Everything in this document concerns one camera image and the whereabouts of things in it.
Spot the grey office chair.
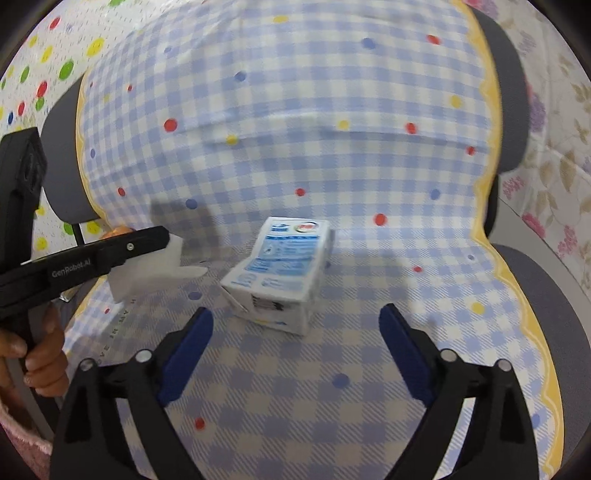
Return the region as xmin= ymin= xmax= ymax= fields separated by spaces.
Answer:
xmin=39 ymin=7 xmax=591 ymax=480

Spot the pink fuzzy garment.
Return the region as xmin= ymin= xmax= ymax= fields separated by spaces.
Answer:
xmin=0 ymin=401 xmax=54 ymax=470

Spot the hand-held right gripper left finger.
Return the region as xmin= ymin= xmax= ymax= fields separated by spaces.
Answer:
xmin=50 ymin=307 xmax=214 ymax=480

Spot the person's left hand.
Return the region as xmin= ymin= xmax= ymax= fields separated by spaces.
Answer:
xmin=0 ymin=306 xmax=68 ymax=398

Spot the floral printed sheet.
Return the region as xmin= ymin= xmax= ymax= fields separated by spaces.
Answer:
xmin=462 ymin=0 xmax=591 ymax=289

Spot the white milk carton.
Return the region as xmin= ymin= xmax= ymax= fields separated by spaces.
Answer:
xmin=220 ymin=217 xmax=336 ymax=337

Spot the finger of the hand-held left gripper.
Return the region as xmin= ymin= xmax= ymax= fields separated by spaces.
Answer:
xmin=99 ymin=226 xmax=171 ymax=274

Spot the balloon printed plastic sheet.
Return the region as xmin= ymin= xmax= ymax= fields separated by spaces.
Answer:
xmin=0 ymin=0 xmax=155 ymax=259

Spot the blue checkered cloth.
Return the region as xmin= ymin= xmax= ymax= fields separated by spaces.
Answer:
xmin=65 ymin=0 xmax=568 ymax=480

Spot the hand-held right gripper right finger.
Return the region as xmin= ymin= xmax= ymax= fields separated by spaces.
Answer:
xmin=379 ymin=304 xmax=541 ymax=480

